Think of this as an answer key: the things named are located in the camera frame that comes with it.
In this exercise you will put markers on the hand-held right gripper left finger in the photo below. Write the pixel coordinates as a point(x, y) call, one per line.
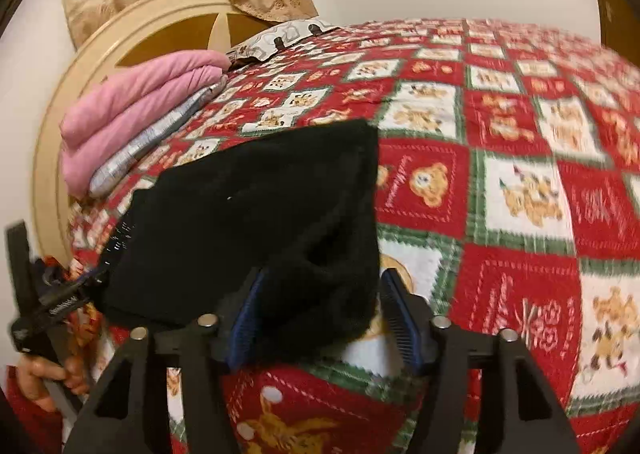
point(247, 314)

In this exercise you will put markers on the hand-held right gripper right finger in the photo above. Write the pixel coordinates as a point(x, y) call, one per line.
point(400, 314)

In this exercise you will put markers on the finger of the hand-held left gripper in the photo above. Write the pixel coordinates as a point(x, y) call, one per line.
point(92, 279)

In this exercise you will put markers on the black pants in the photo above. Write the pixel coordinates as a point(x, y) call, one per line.
point(250, 224)

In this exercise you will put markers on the person's left forearm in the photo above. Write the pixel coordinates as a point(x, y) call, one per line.
point(25, 424)

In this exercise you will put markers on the person's left hand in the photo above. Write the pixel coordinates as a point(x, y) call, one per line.
point(35, 374)

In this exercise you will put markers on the grey white folded cloth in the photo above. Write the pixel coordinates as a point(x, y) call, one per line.
point(145, 139)

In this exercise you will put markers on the red checked printed blanket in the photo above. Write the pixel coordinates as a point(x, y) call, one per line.
point(500, 174)

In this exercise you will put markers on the pink folded blanket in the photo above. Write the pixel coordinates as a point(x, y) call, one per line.
point(130, 104)

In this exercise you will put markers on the beige wooden headboard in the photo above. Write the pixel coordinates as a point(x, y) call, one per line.
point(65, 99)

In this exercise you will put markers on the white patterned pillow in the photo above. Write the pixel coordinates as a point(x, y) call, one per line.
point(280, 36)

